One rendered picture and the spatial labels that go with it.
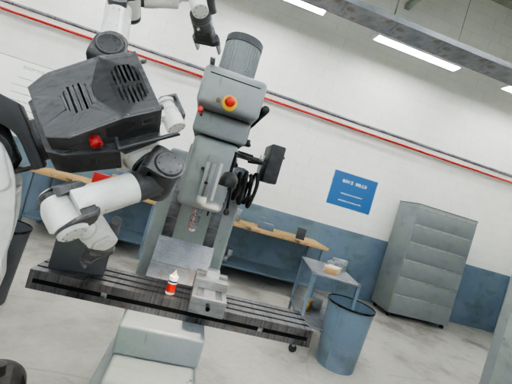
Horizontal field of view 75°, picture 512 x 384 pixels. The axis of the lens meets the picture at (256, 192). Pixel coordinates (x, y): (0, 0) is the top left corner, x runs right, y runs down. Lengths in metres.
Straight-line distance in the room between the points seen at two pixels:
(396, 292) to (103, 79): 5.87
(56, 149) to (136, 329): 0.76
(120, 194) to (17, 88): 5.64
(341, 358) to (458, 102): 5.56
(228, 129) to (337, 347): 2.60
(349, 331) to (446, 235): 3.61
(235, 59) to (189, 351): 1.36
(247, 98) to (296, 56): 4.98
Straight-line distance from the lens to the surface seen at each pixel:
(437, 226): 6.51
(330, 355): 3.60
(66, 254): 1.65
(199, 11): 1.47
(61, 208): 0.96
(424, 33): 4.34
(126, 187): 0.97
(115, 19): 1.34
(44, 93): 1.03
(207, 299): 1.45
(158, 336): 1.46
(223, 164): 1.47
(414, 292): 6.53
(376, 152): 6.60
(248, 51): 1.83
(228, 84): 1.38
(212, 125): 1.44
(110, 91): 0.98
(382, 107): 6.75
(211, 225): 1.94
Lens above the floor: 1.47
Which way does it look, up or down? 1 degrees down
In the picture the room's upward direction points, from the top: 16 degrees clockwise
